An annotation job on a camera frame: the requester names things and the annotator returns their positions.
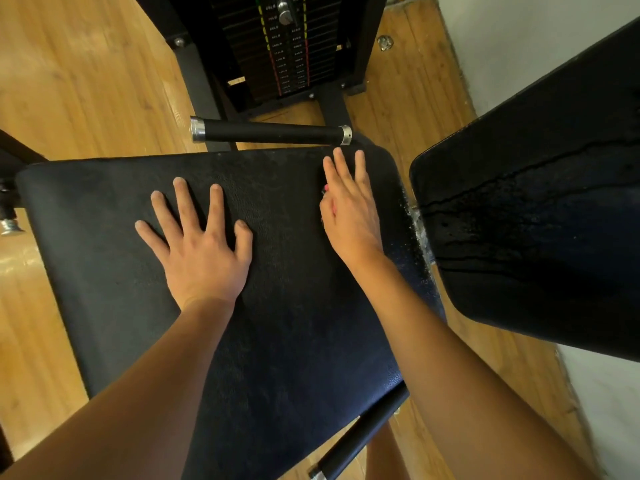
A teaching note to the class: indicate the person's right leg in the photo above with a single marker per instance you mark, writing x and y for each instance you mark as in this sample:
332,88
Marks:
385,460

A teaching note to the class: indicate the person's right forearm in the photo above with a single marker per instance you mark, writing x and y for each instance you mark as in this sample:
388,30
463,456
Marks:
470,385

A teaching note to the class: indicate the person's right hand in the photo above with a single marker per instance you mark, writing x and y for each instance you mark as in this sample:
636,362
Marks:
352,220

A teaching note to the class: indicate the person's left hand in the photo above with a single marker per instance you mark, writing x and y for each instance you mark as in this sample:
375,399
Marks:
200,260

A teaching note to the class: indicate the person's left forearm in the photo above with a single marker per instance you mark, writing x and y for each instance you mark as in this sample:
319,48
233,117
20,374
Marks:
120,415

